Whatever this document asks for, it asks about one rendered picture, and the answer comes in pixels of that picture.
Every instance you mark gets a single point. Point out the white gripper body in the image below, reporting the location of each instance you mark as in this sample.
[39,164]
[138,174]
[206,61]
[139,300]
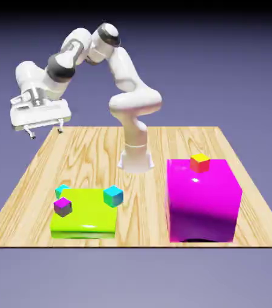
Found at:
[39,114]

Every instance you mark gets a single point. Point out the small yellow cube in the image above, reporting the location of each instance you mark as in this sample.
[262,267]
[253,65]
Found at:
[199,163]

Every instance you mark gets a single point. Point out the small purple cube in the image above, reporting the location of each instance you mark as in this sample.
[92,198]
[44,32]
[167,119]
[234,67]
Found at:
[63,207]

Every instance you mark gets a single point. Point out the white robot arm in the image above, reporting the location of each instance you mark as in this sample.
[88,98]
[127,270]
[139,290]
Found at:
[128,79]

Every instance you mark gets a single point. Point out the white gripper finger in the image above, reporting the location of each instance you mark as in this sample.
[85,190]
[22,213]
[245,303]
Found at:
[30,133]
[60,125]

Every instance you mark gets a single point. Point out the large magenta box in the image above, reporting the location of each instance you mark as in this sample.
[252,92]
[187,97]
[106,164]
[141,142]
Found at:
[202,199]

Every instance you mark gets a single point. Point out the large lime green box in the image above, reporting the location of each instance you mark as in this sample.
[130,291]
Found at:
[87,211]

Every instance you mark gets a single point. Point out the small cyan cube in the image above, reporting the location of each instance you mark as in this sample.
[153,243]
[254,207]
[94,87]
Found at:
[113,196]
[59,189]

